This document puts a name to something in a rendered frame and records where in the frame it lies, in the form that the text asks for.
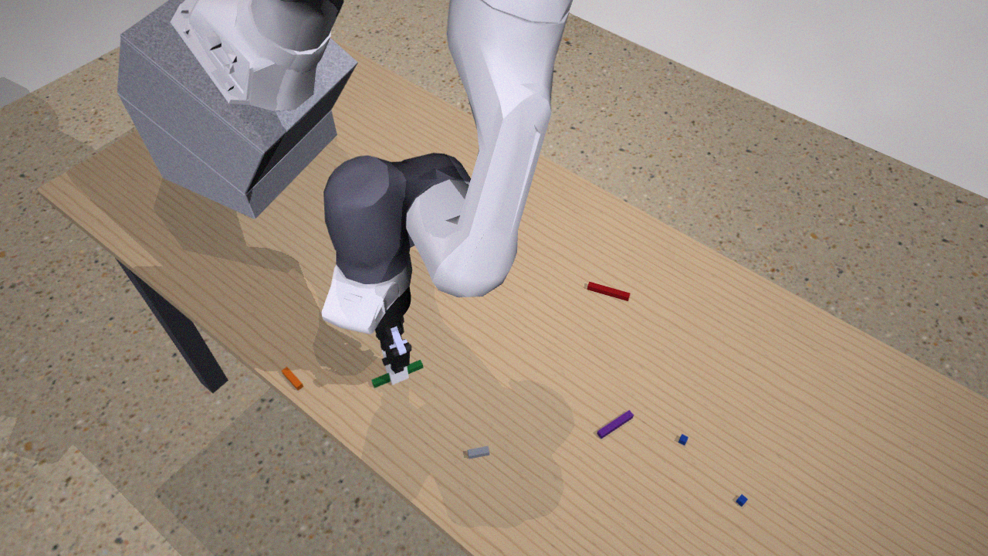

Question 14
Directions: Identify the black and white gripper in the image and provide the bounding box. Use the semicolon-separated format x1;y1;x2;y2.
375;287;412;385

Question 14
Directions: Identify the purple rod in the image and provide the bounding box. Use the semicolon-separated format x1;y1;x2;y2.
597;410;634;439

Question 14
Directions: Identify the red rod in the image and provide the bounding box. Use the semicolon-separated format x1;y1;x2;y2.
587;282;630;301

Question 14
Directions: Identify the orange rod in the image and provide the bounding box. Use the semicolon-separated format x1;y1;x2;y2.
282;367;303;391

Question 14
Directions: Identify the green rod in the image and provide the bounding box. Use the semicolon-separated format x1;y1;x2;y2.
371;360;423;388

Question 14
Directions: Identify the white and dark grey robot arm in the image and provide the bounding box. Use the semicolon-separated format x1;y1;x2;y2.
170;0;573;334

